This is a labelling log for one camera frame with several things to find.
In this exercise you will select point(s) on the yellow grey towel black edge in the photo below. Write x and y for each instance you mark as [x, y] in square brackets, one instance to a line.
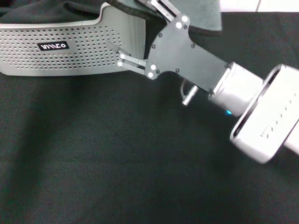
[205, 18]

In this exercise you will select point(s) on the black cloth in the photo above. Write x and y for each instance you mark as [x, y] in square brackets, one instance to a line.
[46, 11]

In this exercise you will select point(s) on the black tablecloth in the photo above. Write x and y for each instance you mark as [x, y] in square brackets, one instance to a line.
[93, 151]

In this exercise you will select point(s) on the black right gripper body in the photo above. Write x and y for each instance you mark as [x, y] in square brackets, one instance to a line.
[182, 53]

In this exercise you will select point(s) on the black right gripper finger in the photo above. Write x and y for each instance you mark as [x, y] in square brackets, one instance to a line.
[133, 64]
[163, 9]

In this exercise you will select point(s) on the grey perforated plastic storage box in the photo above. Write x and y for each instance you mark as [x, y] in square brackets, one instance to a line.
[93, 58]

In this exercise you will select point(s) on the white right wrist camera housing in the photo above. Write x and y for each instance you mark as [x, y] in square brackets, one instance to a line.
[268, 116]

